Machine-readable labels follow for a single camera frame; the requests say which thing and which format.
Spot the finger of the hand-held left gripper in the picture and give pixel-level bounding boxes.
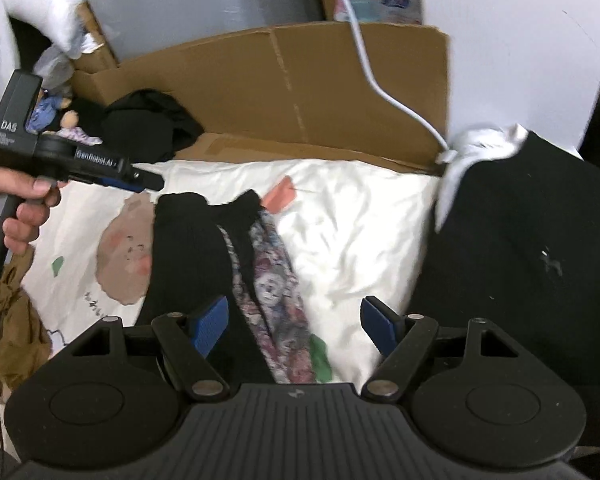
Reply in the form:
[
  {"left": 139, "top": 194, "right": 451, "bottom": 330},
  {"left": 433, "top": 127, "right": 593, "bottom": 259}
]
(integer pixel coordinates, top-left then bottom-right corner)
[
  {"left": 98, "top": 175, "right": 147, "bottom": 194},
  {"left": 124, "top": 159, "right": 165, "bottom": 192}
]

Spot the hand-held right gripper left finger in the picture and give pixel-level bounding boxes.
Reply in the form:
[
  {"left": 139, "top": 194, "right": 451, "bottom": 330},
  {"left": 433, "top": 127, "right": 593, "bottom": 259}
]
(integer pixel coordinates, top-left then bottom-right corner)
[{"left": 55, "top": 295, "right": 231, "bottom": 402}]

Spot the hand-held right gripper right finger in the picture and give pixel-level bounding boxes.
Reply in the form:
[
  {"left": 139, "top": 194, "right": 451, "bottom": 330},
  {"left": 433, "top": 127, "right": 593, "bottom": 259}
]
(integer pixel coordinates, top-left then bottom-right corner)
[{"left": 361, "top": 296, "right": 537, "bottom": 402}]

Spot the black garment floral lining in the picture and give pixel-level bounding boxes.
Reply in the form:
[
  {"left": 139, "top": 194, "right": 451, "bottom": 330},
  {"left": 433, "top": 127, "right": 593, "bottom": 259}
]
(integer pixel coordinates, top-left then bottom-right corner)
[{"left": 135, "top": 190, "right": 313, "bottom": 386}]

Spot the brown garment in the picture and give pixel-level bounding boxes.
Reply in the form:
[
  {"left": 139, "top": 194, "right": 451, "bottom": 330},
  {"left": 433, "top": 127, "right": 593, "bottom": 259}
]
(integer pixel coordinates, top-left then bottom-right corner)
[{"left": 0, "top": 247, "right": 55, "bottom": 406}]

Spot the black clothes pile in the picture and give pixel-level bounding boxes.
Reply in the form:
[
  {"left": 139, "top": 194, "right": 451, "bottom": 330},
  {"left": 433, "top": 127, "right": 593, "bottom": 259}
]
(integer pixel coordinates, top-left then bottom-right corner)
[{"left": 72, "top": 89, "right": 205, "bottom": 163}]

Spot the person's left hand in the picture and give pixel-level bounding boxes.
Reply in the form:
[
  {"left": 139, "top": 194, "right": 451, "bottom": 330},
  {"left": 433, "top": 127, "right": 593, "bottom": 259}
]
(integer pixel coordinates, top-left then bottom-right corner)
[{"left": 0, "top": 164, "right": 63, "bottom": 257}]

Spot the teddy bear toy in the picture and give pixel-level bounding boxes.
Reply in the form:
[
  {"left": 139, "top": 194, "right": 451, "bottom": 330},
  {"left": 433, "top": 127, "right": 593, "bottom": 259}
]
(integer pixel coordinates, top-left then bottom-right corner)
[{"left": 27, "top": 87, "right": 83, "bottom": 136}]

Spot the leaf print cloth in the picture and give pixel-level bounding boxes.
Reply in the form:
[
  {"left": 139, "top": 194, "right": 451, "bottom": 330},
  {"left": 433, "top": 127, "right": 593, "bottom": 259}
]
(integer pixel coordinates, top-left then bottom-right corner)
[{"left": 57, "top": 125, "right": 103, "bottom": 143}]

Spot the clear plastic bag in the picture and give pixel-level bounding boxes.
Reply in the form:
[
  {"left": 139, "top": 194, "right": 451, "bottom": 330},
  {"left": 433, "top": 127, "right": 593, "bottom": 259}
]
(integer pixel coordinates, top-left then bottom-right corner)
[{"left": 32, "top": 45, "right": 76, "bottom": 98}]

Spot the bear print bedsheet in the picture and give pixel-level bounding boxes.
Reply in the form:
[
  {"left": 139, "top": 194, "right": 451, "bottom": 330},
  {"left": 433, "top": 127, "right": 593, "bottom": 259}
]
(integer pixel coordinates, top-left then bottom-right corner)
[{"left": 0, "top": 157, "right": 443, "bottom": 461}]

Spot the cardboard box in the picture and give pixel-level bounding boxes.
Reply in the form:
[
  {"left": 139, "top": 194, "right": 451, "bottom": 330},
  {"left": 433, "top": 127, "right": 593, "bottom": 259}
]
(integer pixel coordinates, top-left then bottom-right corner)
[{"left": 72, "top": 0, "right": 121, "bottom": 75}]

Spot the white pillow in plastic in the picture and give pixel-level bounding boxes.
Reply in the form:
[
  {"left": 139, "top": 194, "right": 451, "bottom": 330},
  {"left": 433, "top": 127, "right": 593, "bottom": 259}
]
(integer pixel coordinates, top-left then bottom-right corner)
[{"left": 0, "top": 0, "right": 86, "bottom": 58}]

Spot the folded black garment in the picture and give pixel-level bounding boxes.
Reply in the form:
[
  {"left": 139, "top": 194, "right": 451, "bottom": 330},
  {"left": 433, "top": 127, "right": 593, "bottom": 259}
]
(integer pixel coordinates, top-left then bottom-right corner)
[{"left": 409, "top": 130, "right": 600, "bottom": 453}]

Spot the cardboard sheet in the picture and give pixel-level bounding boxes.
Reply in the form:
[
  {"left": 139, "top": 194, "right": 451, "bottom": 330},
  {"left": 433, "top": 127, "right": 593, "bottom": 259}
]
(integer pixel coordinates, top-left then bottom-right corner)
[{"left": 70, "top": 22, "right": 451, "bottom": 176}]

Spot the grey plastic-wrapped mattress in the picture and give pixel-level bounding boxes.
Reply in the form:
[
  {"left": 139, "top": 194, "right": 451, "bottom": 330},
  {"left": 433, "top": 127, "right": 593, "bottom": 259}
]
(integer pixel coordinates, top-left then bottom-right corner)
[{"left": 67, "top": 0, "right": 326, "bottom": 63}]

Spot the white cloth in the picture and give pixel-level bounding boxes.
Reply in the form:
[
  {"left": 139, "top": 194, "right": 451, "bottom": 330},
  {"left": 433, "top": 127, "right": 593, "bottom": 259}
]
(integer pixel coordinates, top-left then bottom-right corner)
[{"left": 432, "top": 122, "right": 530, "bottom": 235}]

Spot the pink tissue pack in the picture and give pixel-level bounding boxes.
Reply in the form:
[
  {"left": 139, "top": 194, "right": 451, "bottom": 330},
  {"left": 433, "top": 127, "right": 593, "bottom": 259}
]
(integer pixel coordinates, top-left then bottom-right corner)
[{"left": 334, "top": 0, "right": 423, "bottom": 25}]

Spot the white cable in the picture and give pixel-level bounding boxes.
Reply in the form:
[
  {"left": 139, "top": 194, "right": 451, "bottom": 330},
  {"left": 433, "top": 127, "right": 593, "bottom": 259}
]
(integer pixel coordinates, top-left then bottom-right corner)
[{"left": 314, "top": 0, "right": 453, "bottom": 158}]

